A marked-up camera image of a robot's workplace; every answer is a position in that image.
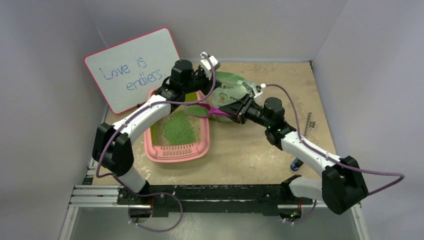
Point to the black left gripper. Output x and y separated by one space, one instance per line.
208 82

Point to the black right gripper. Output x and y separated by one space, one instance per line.
239 108

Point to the green litter bag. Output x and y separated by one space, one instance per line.
231 89

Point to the purple plastic scoop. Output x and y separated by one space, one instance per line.
204 111

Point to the pink green litter box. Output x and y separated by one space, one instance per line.
178 153

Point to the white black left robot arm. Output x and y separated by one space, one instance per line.
112 147

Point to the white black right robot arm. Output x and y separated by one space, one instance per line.
341 184

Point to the green fresh litter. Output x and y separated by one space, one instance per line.
180 129

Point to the blue black stapler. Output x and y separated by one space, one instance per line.
296 164

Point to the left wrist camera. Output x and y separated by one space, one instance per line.
209 62

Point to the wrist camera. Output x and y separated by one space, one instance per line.
254 91
209 62

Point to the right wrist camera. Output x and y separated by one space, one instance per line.
254 91

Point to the whiteboard with pink frame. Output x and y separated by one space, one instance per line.
125 73

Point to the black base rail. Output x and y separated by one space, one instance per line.
266 199

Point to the aluminium frame rails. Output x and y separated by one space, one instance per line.
89 195

